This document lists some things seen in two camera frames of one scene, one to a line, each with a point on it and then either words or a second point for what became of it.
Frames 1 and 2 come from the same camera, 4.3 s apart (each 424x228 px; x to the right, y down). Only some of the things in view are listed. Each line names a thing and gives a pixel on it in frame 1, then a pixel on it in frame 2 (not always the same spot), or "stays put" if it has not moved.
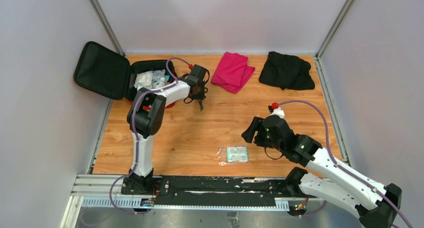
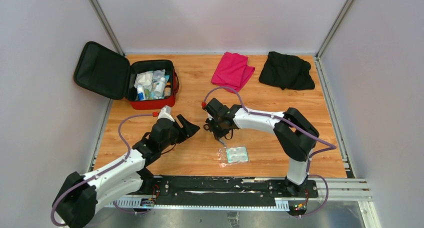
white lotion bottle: [161, 83] stays put
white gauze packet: [143, 79] stays put
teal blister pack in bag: [233, 155] stays put
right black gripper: [249, 134] to [219, 134]
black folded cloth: [287, 71] stays put
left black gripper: [201, 96] to [187, 130]
